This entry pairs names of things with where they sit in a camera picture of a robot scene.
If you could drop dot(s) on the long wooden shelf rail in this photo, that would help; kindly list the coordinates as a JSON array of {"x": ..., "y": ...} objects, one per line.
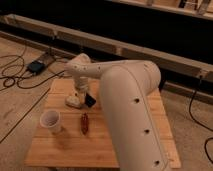
[{"x": 165, "y": 60}]

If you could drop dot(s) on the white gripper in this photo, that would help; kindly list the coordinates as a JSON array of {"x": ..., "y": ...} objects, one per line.
[{"x": 81, "y": 85}]

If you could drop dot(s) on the white paper cup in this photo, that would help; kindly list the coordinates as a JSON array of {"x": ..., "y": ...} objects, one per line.
[{"x": 51, "y": 120}]

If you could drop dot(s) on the wooden table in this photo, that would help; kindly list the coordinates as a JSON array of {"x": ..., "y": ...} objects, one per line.
[{"x": 70, "y": 147}]

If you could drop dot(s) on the brown sausage toy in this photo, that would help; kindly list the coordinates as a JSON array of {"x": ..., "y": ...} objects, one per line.
[{"x": 84, "y": 123}]

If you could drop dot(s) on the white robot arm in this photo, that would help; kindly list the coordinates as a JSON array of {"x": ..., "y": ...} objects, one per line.
[{"x": 123, "y": 89}]

